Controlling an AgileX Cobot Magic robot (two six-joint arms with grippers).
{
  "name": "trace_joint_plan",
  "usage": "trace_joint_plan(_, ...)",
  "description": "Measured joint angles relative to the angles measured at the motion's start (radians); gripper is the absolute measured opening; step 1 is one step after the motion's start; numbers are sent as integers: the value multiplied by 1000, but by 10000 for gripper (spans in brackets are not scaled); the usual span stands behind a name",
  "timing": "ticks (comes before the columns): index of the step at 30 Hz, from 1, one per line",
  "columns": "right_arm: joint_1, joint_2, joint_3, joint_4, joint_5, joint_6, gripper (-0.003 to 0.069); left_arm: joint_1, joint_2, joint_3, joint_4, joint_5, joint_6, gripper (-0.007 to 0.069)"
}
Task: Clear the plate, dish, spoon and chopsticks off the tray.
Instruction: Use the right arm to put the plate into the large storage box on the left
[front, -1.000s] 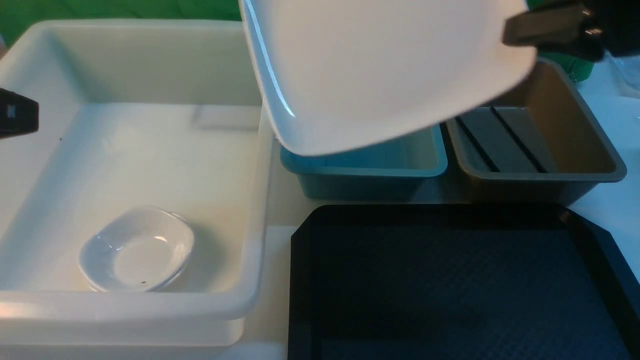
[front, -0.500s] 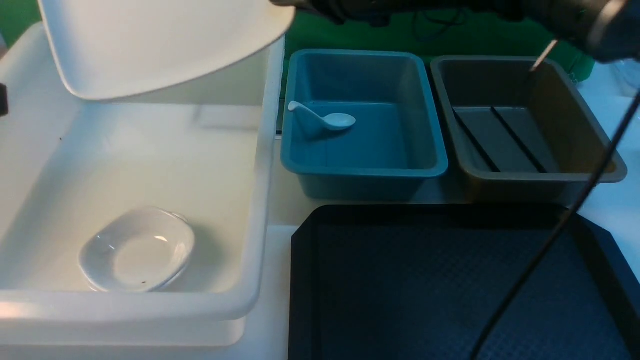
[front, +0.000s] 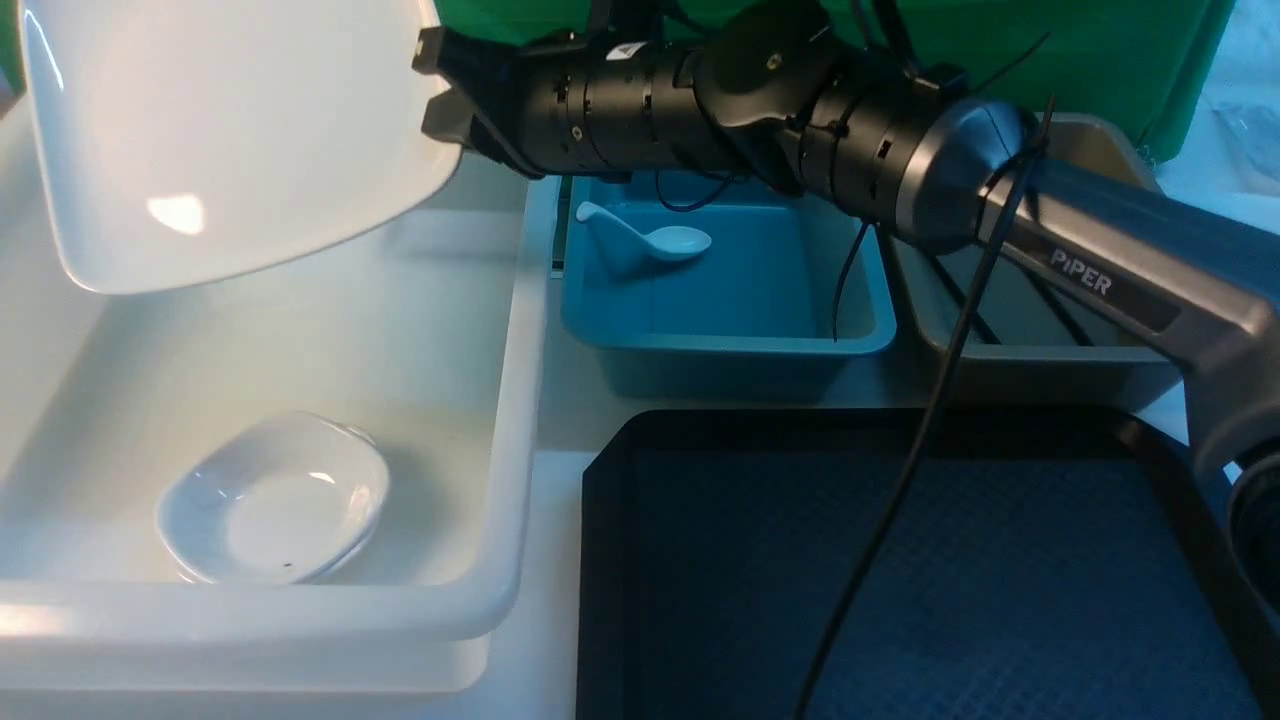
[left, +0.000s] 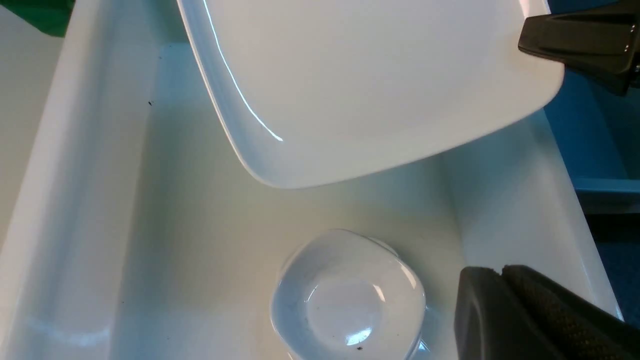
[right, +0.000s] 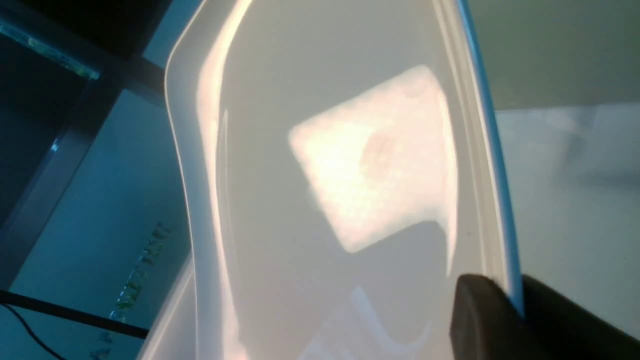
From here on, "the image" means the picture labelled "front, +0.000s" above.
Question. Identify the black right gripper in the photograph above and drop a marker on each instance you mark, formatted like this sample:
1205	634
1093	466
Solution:
566	106

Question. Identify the large white square plate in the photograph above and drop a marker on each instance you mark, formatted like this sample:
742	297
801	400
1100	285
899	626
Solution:
185	142

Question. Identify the black chopstick gold band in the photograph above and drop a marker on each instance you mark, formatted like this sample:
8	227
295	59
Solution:
957	294
1063	316

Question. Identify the small white dish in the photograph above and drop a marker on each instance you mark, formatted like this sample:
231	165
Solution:
284	502

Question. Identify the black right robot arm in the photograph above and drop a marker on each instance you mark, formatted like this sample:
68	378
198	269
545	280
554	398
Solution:
774	94

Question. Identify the white ceramic soup spoon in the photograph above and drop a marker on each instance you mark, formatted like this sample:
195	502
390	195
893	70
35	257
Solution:
670	244

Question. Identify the large white plastic tub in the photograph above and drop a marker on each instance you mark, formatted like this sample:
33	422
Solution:
427	333

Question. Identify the blue plastic bin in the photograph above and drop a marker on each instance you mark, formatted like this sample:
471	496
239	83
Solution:
789	303

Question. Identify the brown plastic bin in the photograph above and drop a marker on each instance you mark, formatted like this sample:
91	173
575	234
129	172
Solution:
1037	362

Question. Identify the green backdrop cloth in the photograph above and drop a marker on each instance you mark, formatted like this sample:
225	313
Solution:
1138	64

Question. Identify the black plastic serving tray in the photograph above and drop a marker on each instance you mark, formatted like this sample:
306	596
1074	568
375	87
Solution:
1049	563

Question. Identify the clear plastic bag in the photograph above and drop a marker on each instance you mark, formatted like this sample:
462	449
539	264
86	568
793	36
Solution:
1252	135

